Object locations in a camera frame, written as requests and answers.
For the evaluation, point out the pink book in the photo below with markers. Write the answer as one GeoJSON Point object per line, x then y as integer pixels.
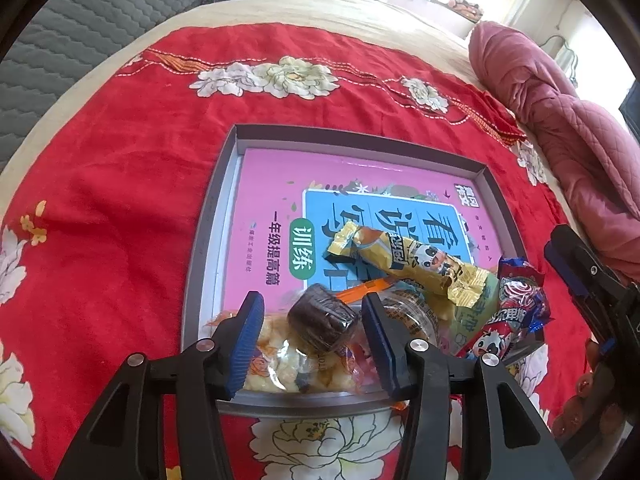
{"type": "Point", "coordinates": [270, 195]}

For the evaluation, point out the yellow cow print snack stick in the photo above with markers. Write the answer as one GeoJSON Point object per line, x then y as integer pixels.
{"type": "Point", "coordinates": [400, 255]}

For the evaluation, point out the green pastry packet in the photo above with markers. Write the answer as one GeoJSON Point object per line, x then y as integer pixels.
{"type": "Point", "coordinates": [465, 325]}

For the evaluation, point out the grey shallow cardboard box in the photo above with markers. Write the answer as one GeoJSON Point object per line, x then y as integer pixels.
{"type": "Point", "coordinates": [210, 240]}

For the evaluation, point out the chocolate cake packet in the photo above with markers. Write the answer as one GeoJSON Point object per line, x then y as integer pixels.
{"type": "Point", "coordinates": [320, 317]}

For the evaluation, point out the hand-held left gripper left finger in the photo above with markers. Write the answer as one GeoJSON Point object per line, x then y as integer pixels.
{"type": "Point", "coordinates": [247, 345]}

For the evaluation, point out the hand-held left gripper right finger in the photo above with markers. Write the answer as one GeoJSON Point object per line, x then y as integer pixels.
{"type": "Point", "coordinates": [382, 345]}

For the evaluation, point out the pink quilt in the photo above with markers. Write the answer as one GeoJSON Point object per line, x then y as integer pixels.
{"type": "Point", "coordinates": [575, 135]}

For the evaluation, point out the white wall radiator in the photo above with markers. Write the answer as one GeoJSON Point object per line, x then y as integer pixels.
{"type": "Point", "coordinates": [565, 57]}

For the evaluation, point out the puffed rice cracker packet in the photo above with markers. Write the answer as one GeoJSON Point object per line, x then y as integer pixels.
{"type": "Point", "coordinates": [280, 370]}

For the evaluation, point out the person's right hand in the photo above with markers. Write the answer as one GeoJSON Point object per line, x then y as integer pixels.
{"type": "Point", "coordinates": [595, 405]}

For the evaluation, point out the black television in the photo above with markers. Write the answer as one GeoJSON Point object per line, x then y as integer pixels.
{"type": "Point", "coordinates": [631, 112]}

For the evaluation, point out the red floral blanket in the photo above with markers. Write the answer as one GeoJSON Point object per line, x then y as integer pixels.
{"type": "Point", "coordinates": [125, 185]}

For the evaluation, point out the red cow print candy packet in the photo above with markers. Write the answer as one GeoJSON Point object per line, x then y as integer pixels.
{"type": "Point", "coordinates": [515, 300]}

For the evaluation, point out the orange clear snack packet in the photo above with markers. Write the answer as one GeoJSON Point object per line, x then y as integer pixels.
{"type": "Point", "coordinates": [405, 310]}

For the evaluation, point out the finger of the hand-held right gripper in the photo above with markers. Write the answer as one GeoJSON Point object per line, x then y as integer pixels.
{"type": "Point", "coordinates": [595, 255]}
{"type": "Point", "coordinates": [570, 275]}

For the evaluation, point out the grey quilted headboard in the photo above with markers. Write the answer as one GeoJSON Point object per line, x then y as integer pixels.
{"type": "Point", "coordinates": [75, 35]}

